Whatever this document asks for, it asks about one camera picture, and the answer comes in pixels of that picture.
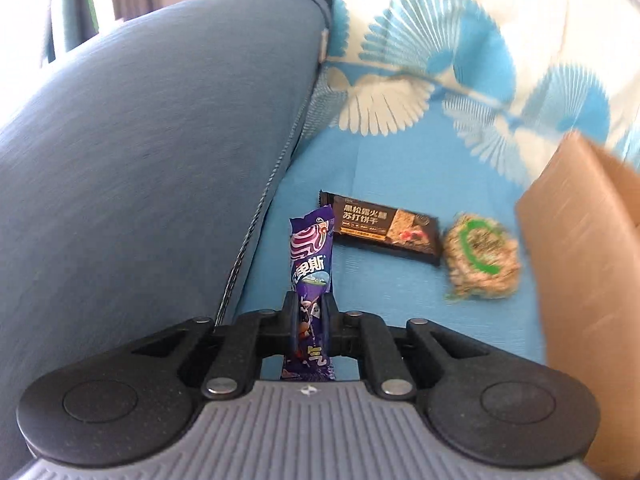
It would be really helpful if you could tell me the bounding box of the round rice crisp snack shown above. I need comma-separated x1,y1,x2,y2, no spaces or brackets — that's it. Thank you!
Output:
443,212,522,302

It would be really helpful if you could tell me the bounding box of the purple snack packet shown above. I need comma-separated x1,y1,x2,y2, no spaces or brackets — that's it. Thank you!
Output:
281,204,337,384

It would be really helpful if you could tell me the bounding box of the blue sofa armrest cushion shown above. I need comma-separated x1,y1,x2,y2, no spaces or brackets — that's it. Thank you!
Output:
0,0,337,476

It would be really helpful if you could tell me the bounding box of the brown cardboard box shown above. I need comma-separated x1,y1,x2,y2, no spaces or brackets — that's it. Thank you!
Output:
514,130,640,480

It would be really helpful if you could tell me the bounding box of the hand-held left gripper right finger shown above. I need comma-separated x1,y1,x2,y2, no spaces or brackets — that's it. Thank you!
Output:
320,294,493,400

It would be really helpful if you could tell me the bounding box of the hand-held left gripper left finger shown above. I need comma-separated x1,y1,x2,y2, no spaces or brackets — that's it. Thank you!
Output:
131,290,299,400

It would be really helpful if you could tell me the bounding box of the black cracker packet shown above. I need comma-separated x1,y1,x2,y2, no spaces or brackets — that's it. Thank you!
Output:
318,189,442,267

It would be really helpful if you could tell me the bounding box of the blue fan print cloth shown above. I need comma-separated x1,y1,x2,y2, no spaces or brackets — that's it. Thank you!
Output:
234,0,640,378

